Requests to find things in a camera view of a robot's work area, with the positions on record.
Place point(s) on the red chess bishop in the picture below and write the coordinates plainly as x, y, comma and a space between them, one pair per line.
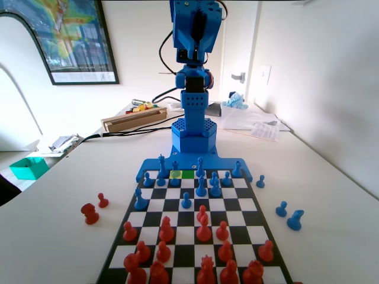
228, 273
166, 230

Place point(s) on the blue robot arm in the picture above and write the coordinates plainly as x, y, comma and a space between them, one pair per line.
194, 142

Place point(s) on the printed paper sheet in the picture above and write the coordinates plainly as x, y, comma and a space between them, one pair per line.
265, 130

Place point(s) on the black framed map poster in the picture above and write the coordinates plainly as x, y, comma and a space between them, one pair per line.
74, 38

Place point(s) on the blue chess bishop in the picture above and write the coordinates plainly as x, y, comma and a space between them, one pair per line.
140, 201
201, 187

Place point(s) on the blue chess king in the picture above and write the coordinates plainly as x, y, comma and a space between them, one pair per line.
162, 165

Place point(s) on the blue chess queen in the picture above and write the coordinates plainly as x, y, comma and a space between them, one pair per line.
200, 167

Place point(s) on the crumpled grey white packaging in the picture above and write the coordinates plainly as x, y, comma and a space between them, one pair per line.
63, 143

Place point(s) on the black zip tie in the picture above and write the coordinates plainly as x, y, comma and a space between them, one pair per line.
165, 72

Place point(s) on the teal plastic box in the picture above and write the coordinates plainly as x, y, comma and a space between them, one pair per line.
26, 173

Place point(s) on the red chess queen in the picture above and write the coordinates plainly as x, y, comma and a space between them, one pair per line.
206, 272

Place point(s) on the dark grey pad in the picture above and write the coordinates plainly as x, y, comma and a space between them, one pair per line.
214, 110

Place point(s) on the blue chess pawn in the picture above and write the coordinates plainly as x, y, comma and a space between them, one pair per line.
281, 209
186, 201
213, 175
160, 182
174, 182
226, 180
147, 181
260, 182

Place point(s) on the black and white chessboard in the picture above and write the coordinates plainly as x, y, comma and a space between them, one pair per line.
185, 233

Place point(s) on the red chess pawn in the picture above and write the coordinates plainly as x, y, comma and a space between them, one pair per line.
266, 251
222, 231
129, 232
143, 253
102, 201
163, 253
202, 210
225, 252

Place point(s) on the blue chess knight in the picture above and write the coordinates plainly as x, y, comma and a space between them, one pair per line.
215, 190
295, 221

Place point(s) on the blue fuzzy toy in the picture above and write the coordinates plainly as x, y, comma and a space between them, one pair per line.
236, 100

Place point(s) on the white paper sheet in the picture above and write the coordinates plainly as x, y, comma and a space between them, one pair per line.
284, 127
174, 106

